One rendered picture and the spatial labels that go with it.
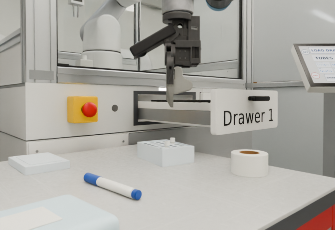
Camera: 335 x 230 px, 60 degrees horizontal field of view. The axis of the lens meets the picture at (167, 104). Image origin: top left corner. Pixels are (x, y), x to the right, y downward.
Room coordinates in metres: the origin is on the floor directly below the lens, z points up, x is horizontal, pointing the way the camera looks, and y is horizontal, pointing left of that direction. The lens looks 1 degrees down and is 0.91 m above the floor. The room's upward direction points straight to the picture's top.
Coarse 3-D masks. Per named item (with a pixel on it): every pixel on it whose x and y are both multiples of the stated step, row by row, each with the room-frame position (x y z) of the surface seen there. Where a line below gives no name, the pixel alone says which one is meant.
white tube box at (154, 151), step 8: (144, 144) 0.68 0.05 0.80; (152, 144) 0.69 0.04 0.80; (160, 144) 0.69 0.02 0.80; (176, 144) 0.70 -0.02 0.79; (184, 144) 0.68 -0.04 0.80; (144, 152) 0.68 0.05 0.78; (152, 152) 0.65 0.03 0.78; (160, 152) 0.62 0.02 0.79; (168, 152) 0.62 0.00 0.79; (176, 152) 0.63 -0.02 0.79; (184, 152) 0.64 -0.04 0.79; (192, 152) 0.65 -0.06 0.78; (152, 160) 0.65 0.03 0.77; (160, 160) 0.62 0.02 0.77; (168, 160) 0.62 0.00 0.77; (176, 160) 0.63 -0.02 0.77; (184, 160) 0.64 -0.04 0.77; (192, 160) 0.65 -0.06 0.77
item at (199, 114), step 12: (144, 108) 0.92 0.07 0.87; (156, 108) 0.88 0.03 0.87; (168, 108) 0.84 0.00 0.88; (180, 108) 0.80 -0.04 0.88; (192, 108) 0.76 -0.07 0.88; (204, 108) 0.73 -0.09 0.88; (144, 120) 0.92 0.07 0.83; (156, 120) 0.88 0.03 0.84; (168, 120) 0.83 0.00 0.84; (180, 120) 0.80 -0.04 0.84; (192, 120) 0.76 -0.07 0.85; (204, 120) 0.73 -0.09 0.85
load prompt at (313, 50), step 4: (312, 48) 1.54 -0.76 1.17; (316, 48) 1.54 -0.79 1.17; (320, 48) 1.54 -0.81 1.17; (324, 48) 1.54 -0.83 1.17; (328, 48) 1.54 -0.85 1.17; (332, 48) 1.54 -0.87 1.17; (312, 52) 1.52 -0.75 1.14; (316, 52) 1.52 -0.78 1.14; (320, 52) 1.52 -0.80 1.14; (324, 52) 1.52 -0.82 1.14; (328, 52) 1.52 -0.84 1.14; (332, 52) 1.52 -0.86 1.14
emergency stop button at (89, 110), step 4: (84, 104) 0.76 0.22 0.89; (88, 104) 0.75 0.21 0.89; (92, 104) 0.76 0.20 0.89; (84, 108) 0.75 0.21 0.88; (88, 108) 0.75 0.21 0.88; (92, 108) 0.76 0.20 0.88; (96, 108) 0.77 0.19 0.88; (84, 112) 0.75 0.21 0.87; (88, 112) 0.75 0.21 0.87; (92, 112) 0.76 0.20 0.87; (96, 112) 0.77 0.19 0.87; (88, 116) 0.76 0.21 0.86; (92, 116) 0.77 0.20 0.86
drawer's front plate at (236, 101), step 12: (216, 96) 0.68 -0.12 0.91; (228, 96) 0.71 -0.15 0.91; (240, 96) 0.75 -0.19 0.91; (276, 96) 0.87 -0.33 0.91; (216, 108) 0.68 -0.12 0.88; (228, 108) 0.71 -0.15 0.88; (240, 108) 0.75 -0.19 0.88; (252, 108) 0.78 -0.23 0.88; (264, 108) 0.82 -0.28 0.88; (276, 108) 0.87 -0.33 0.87; (216, 120) 0.68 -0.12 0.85; (228, 120) 0.71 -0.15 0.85; (240, 120) 0.75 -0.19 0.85; (264, 120) 0.82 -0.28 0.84; (276, 120) 0.87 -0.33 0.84; (216, 132) 0.68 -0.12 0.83; (228, 132) 0.71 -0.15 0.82
